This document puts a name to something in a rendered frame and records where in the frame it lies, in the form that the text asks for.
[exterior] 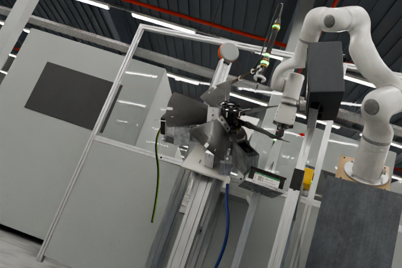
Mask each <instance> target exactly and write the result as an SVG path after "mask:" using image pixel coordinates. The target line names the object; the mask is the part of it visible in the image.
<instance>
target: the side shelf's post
mask: <svg viewBox="0 0 402 268"><path fill-rule="evenodd" d="M224 198H225V195H223V194H220V195H219V197H218V200H217V204H216V206H215V209H214V213H213V216H212V219H211V222H210V225H209V228H208V231H207V234H206V237H205V241H204V243H203V246H202V250H201V252H200V255H199V259H198V262H197V265H196V268H202V267H203V263H204V260H205V257H206V254H207V251H208V248H209V244H210V242H211V239H212V235H213V232H214V229H215V226H216V223H217V219H218V216H219V214H220V210H221V207H222V204H223V201H224Z"/></svg>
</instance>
